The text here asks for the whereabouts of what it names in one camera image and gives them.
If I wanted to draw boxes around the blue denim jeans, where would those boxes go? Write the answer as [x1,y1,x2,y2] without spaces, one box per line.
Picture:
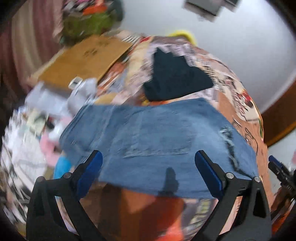
[59,98,258,199]

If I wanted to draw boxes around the printed newspaper pattern blanket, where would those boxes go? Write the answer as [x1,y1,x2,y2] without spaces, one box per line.
[81,36,273,240]

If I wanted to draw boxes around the brown wooden door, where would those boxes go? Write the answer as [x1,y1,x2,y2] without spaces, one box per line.
[261,81,296,147]

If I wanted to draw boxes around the dark navy folded garment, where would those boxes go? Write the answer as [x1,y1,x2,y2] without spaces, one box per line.
[143,48,214,101]

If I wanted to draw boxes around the striped maroon curtain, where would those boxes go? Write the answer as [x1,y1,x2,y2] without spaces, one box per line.
[1,1,64,95]

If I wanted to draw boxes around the green bag with clutter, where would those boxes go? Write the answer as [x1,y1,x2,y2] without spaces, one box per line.
[61,1,124,46]

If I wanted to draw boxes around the yellow curved tube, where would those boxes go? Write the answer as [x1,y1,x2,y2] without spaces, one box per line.
[168,30,198,46]

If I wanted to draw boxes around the wall mounted dark screen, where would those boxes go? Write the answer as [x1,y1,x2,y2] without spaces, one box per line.
[184,0,239,22]

